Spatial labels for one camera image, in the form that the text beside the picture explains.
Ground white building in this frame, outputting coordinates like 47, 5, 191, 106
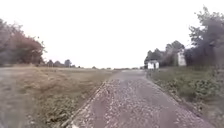
177, 50, 188, 67

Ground small white shed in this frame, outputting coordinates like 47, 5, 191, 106
147, 59, 161, 71

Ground row of trees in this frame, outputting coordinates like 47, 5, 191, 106
143, 5, 224, 70

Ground grey gravel path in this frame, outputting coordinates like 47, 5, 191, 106
65, 69, 217, 128

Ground grass verge with weeds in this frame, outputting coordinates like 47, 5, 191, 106
145, 65, 224, 128

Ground distant trees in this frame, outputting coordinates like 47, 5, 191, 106
45, 58, 84, 69

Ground grass field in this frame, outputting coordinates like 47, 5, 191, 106
0, 65, 118, 128

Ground clump of trees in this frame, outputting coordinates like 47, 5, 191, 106
0, 18, 46, 67

